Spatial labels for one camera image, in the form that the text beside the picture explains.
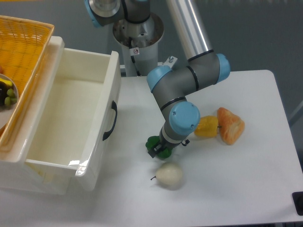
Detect white plate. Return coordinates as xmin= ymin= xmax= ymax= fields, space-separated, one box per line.
xmin=0 ymin=74 xmax=19 ymax=130

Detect green grapes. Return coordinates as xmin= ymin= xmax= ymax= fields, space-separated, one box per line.
xmin=4 ymin=88 xmax=18 ymax=107

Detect white pear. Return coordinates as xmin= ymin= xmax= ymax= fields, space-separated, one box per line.
xmin=150 ymin=162 xmax=184 ymax=190

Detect orange peeled tangerine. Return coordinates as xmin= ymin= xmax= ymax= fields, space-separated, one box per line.
xmin=217 ymin=107 xmax=245 ymax=145

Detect white mounting bracket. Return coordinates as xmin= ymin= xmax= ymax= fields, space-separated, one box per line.
xmin=158 ymin=55 xmax=178 ymax=70

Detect dark drawer handle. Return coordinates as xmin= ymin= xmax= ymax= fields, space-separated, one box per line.
xmin=102 ymin=101 xmax=118 ymax=141

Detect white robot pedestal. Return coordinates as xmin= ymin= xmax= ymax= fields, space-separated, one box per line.
xmin=113 ymin=13 xmax=164 ymax=77

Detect yellow woven basket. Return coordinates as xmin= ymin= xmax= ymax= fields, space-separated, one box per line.
xmin=0 ymin=15 xmax=54 ymax=150

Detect yellow bell pepper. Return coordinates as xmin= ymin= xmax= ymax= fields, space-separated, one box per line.
xmin=194 ymin=115 xmax=221 ymax=138

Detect green bell pepper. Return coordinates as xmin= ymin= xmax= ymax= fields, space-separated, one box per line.
xmin=145 ymin=136 xmax=172 ymax=159

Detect black corner device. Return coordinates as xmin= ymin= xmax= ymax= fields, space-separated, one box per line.
xmin=292 ymin=192 xmax=303 ymax=216

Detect white plastic drawer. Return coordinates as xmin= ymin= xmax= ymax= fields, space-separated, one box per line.
xmin=26 ymin=48 xmax=121 ymax=191

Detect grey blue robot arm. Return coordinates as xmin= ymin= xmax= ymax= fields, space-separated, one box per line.
xmin=85 ymin=0 xmax=231 ymax=157

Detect dark purple eggplant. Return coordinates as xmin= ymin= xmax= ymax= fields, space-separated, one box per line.
xmin=0 ymin=81 xmax=10 ymax=106

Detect white drawer cabinet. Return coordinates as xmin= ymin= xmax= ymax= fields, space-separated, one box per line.
xmin=0 ymin=36 xmax=70 ymax=194

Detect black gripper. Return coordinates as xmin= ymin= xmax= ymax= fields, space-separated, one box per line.
xmin=147 ymin=138 xmax=174 ymax=158

